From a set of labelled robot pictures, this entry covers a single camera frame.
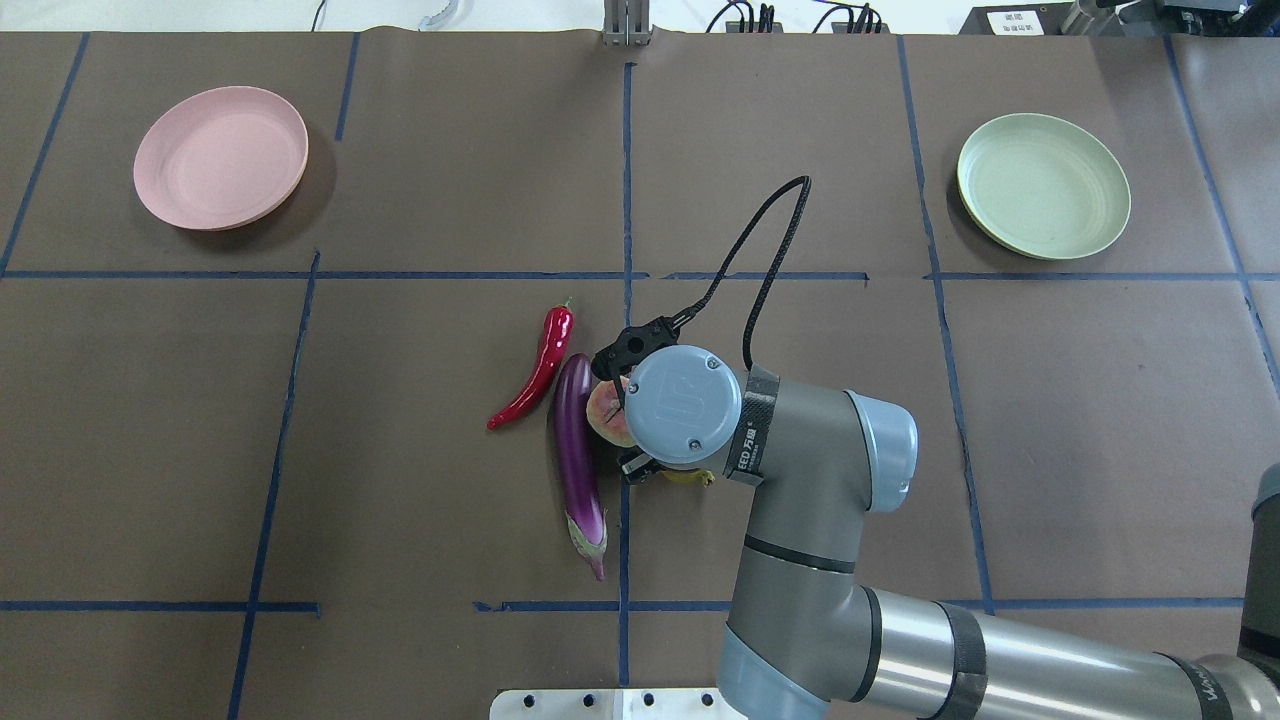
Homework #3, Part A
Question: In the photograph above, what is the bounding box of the red yellow pomegranate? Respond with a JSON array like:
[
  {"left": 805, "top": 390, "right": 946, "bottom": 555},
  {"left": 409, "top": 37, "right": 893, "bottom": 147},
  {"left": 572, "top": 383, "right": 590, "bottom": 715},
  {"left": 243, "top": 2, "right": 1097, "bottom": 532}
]
[{"left": 660, "top": 469, "right": 716, "bottom": 487}]

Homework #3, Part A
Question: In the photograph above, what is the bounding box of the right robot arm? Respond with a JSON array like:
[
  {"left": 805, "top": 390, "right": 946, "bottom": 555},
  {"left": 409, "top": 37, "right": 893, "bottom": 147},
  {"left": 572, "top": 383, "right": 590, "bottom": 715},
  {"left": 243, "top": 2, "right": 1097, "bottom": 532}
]
[{"left": 594, "top": 340, "right": 1279, "bottom": 719}]

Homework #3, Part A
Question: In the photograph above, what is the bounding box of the cut pink peach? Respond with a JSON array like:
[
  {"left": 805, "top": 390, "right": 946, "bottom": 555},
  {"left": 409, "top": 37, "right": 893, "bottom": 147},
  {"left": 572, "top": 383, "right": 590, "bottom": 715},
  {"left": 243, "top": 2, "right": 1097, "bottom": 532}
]
[{"left": 586, "top": 380, "right": 636, "bottom": 448}]

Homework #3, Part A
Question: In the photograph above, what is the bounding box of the purple eggplant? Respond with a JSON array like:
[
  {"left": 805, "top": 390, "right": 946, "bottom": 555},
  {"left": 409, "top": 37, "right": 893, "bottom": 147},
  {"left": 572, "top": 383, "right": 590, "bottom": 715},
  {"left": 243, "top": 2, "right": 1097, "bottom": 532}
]
[{"left": 550, "top": 354, "right": 608, "bottom": 582}]

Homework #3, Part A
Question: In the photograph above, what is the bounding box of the red chili pepper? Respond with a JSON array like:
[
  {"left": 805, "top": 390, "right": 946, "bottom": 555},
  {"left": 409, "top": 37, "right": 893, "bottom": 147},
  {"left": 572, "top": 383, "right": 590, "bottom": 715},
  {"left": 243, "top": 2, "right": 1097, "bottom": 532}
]
[{"left": 486, "top": 296, "right": 576, "bottom": 430}]

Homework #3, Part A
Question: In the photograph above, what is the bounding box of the green plate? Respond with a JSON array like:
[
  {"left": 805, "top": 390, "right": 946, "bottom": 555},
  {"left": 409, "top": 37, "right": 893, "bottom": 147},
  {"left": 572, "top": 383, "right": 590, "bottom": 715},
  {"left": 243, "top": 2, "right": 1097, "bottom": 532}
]
[{"left": 955, "top": 113, "right": 1133, "bottom": 261}]

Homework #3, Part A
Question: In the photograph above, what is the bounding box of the pink plate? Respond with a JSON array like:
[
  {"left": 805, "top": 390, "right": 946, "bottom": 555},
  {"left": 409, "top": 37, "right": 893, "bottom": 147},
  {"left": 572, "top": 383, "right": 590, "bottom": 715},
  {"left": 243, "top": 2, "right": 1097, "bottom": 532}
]
[{"left": 132, "top": 85, "right": 310, "bottom": 232}]

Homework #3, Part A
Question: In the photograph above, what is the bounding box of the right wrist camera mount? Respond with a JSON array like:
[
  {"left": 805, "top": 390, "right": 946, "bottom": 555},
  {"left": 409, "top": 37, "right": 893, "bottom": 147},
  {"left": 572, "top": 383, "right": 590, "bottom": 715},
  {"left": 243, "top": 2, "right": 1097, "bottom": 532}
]
[{"left": 590, "top": 316, "right": 680, "bottom": 382}]

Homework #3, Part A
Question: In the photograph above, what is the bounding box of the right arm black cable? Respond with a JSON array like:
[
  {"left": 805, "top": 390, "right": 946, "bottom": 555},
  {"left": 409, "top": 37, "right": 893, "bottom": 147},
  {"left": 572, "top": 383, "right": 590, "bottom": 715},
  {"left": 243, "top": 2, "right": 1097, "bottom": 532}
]
[{"left": 668, "top": 176, "right": 812, "bottom": 373}]

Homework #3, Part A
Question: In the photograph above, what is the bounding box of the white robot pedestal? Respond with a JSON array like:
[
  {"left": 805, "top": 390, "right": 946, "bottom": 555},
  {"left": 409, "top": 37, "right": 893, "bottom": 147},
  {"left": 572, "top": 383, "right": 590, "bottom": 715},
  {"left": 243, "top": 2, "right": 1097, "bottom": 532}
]
[{"left": 489, "top": 687, "right": 744, "bottom": 719}]

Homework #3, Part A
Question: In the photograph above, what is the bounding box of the aluminium frame post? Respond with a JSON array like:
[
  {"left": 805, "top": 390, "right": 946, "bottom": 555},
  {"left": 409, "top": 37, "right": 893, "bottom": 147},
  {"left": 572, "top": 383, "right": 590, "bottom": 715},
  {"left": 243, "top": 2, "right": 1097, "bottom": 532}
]
[{"left": 602, "top": 0, "right": 653, "bottom": 47}]

